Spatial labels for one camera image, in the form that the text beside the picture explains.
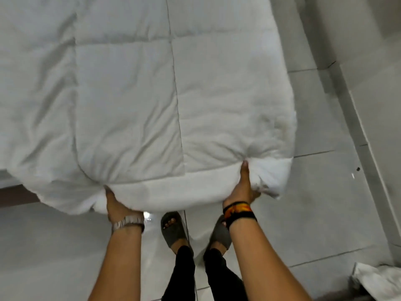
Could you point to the person's right hand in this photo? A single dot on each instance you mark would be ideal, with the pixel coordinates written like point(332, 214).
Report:
point(241, 191)

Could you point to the person's right thumb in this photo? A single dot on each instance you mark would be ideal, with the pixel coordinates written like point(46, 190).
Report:
point(245, 172)

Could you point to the person's left forearm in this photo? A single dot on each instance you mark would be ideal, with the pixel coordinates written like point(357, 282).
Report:
point(117, 263)

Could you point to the black trousers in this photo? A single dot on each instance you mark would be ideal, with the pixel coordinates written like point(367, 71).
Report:
point(200, 275)

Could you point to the person's right forearm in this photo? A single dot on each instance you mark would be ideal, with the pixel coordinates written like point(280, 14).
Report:
point(266, 263)

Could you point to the person's left hand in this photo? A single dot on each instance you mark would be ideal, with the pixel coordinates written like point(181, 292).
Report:
point(119, 206)

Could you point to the white quilted duvet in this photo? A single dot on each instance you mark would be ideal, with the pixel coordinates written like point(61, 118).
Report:
point(131, 100)

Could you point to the brown wooden bed frame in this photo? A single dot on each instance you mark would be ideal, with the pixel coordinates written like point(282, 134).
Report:
point(15, 196)

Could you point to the grey slide sandal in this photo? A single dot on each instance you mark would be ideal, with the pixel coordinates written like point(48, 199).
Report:
point(221, 235)
point(174, 231)

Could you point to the black orange woven wristband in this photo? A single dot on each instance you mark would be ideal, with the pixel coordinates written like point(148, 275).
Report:
point(238, 213)

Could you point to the silver metal wristwatch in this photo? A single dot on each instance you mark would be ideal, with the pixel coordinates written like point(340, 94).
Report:
point(127, 222)

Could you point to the person's left thumb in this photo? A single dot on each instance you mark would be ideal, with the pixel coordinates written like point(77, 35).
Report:
point(109, 194)

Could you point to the crumpled white cloth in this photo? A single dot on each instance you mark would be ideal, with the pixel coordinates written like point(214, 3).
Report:
point(377, 278)

